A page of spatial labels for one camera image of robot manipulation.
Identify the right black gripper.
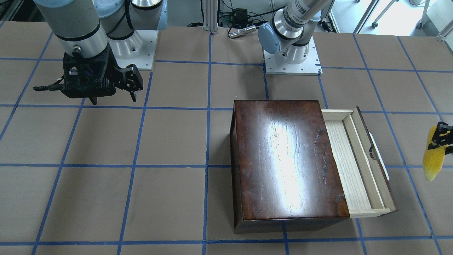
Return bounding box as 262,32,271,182
61,48,143,105

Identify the aluminium frame post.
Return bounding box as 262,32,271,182
202,0,219,35

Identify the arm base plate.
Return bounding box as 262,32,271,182
263,37,323,75
108,30,159,71

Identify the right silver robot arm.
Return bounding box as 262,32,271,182
33,0,168,105

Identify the black electronics box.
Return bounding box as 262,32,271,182
232,8,248,24

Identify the dark wooden drawer box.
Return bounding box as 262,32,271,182
229,100,350,234

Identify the yellow corn cob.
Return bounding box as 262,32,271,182
423,125,447,181

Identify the wooden drawer with white handle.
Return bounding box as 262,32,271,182
322,107,398,218

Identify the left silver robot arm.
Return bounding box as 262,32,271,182
258,0,452,154

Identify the silver metal cylinder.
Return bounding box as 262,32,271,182
228,25,257,39

